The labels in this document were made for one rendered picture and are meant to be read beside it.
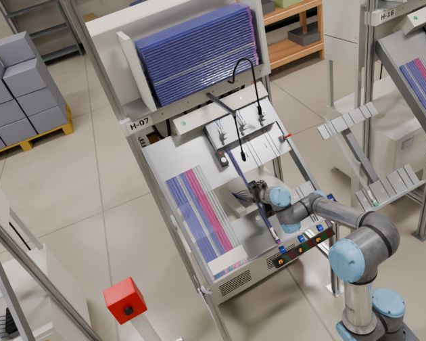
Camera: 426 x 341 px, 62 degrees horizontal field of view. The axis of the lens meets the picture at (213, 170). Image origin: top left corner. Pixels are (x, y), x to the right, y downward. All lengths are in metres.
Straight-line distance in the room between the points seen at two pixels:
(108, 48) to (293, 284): 1.77
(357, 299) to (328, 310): 1.09
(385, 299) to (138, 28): 1.47
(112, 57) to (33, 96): 3.38
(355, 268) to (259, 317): 1.34
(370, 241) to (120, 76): 1.23
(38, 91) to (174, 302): 3.33
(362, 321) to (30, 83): 4.42
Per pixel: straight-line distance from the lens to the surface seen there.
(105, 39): 1.67
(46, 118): 5.11
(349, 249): 1.10
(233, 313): 2.41
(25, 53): 5.29
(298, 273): 2.50
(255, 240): 1.71
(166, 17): 1.72
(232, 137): 1.71
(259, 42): 1.75
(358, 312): 1.34
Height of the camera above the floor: 2.06
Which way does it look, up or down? 37 degrees down
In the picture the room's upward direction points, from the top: 17 degrees counter-clockwise
